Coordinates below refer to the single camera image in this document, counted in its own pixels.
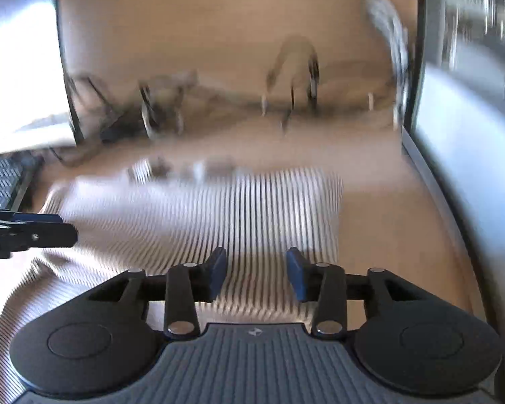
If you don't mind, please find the bundle of black cables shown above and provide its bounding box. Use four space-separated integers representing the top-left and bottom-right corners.
63 34 323 165

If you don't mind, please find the white glass-sided computer case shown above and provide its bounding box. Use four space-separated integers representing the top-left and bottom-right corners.
399 0 505 400

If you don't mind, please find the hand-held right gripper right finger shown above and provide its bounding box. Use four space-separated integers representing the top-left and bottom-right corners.
286 247 424 339

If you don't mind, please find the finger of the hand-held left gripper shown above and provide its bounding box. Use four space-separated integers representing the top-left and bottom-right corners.
0 222 78 259
0 208 65 225

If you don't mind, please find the white power cable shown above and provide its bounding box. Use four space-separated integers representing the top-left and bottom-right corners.
362 0 411 131

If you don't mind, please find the beige striped knit garment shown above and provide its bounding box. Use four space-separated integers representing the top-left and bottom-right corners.
0 165 346 404

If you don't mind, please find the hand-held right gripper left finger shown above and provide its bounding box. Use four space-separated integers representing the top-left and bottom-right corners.
84 247 228 339

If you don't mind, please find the black curved monitor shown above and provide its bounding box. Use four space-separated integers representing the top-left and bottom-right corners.
0 0 87 156

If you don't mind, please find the black keyboard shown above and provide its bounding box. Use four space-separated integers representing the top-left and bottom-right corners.
0 154 43 212

